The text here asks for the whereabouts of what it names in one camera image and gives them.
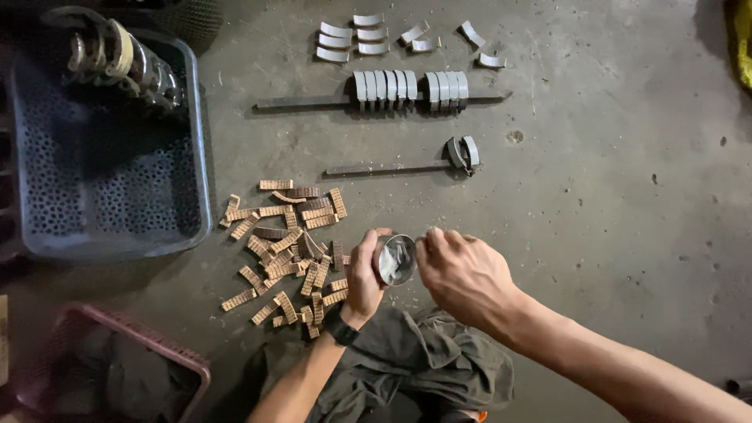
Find person's left hand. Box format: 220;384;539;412
340;228;393;331

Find person's right hand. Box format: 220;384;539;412
414;226;524;334

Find shiny curved metal shoe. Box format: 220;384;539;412
372;234;418;287

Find short dark metal bar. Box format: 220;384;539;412
324;159;483;178

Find pile of brown lining strips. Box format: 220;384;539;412
219;179;351;340

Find black wristband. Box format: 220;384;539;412
322;304;361;347

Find grey curved metal shoe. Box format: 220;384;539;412
445;137;469;175
461;135;481;171

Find person's grey trousers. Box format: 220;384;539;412
258;304;516;423

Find long dark metal bar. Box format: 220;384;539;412
253;89;513;114

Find row of upright grey shoes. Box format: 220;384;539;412
352;69;471;114

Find scattered flat grey shoes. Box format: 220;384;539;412
315;13;508;70

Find blue perforated plastic basket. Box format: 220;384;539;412
9;26;213;260

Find dark cloth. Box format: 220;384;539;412
50;323;197;423

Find pink plastic basket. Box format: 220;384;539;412
14;301;212;423

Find black mesh basket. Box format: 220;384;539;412
100;0;225;42

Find brown cardboard piece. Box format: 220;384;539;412
0;294;9;389

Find yellow bag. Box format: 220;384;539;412
725;0;752;90

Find stack of metal ring parts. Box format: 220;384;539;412
41;6;186;112

